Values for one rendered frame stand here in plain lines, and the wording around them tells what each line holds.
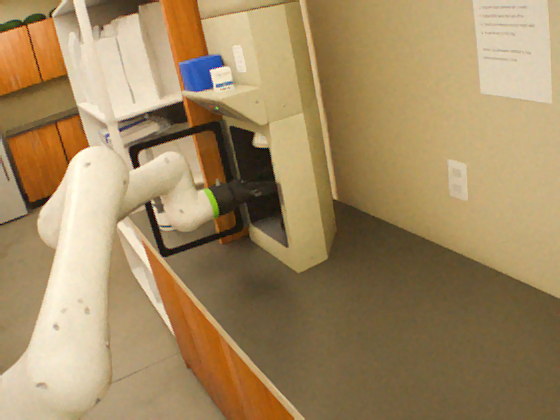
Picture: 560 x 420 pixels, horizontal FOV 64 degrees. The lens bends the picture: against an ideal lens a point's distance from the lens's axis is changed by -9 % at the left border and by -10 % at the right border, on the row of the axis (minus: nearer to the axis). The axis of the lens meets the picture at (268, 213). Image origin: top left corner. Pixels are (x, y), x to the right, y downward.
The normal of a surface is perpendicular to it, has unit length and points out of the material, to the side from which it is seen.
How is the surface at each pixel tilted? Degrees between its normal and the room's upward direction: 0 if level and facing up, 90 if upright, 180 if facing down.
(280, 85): 90
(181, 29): 90
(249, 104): 90
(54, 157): 90
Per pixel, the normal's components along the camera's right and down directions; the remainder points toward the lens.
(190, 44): 0.48, 0.27
